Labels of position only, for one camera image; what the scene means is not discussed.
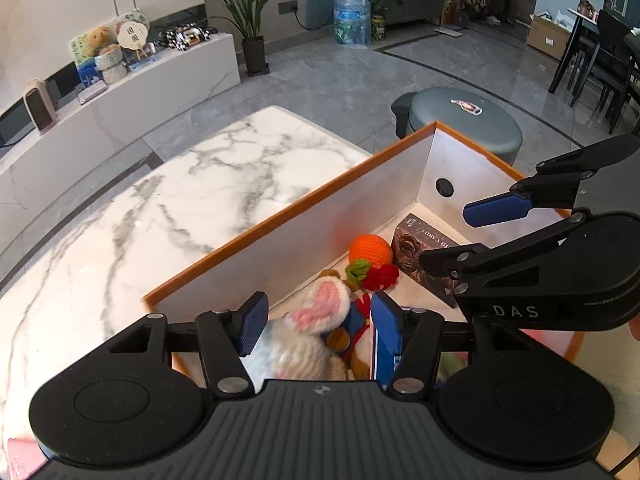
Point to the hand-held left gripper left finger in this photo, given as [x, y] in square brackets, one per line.
[252, 323]

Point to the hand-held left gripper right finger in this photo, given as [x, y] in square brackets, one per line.
[387, 326]

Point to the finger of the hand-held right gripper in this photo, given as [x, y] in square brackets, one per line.
[450, 259]
[495, 210]

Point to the dark card box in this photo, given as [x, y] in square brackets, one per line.
[415, 255]

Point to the white crochet bunny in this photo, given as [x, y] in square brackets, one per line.
[300, 345]

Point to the pink and green plush ball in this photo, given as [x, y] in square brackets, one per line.
[450, 367]

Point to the orange crochet fruit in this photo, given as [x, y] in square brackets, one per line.
[370, 250]

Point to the pink plush pouch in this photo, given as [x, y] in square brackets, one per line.
[545, 345]

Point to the orange-rimmed white storage box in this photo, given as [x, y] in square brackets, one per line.
[300, 240]

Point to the pink card holder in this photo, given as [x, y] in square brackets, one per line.
[22, 460]

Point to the person's right hand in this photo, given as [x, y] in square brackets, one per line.
[635, 327]

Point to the grey round stool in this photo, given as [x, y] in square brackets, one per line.
[465, 132]

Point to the beige sofa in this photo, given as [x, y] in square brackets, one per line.
[615, 375]

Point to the black dining chair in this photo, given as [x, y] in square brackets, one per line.
[620, 95]

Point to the brown cardboard carton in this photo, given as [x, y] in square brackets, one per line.
[547, 37]

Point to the white flat board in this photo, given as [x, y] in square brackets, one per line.
[447, 32]

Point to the red and yellow bag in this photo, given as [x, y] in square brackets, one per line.
[448, 10]

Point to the black dining table and chairs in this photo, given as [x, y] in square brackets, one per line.
[607, 30]

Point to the black dining table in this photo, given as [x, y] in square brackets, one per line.
[635, 45]

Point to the green patterned box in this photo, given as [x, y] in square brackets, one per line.
[378, 27]

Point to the blue water jug with pump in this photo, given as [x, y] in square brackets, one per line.
[351, 20]

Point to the white television cabinet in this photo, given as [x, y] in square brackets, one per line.
[165, 85]

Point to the potted plant black pot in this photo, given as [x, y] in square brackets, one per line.
[255, 55]

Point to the white book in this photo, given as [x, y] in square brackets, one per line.
[92, 94]

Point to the white woven baskets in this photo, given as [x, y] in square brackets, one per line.
[111, 67]

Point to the checkered toy cars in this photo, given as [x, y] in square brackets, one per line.
[185, 37]

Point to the pink white small speaker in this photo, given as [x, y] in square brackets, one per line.
[40, 107]

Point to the painted picture board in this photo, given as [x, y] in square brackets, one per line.
[80, 65]

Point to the round paper fan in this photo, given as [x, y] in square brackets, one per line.
[132, 32]

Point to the brown teddy bear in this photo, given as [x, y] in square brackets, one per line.
[97, 40]

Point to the wall socket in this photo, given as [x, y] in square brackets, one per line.
[288, 7]

